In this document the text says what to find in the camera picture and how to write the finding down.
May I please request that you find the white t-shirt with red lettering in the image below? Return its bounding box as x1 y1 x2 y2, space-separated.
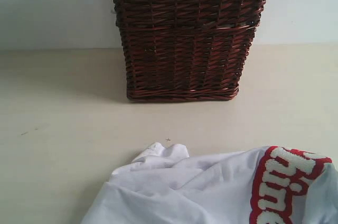
83 143 337 223

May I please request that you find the dark brown wicker basket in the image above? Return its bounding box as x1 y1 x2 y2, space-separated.
113 0 266 102

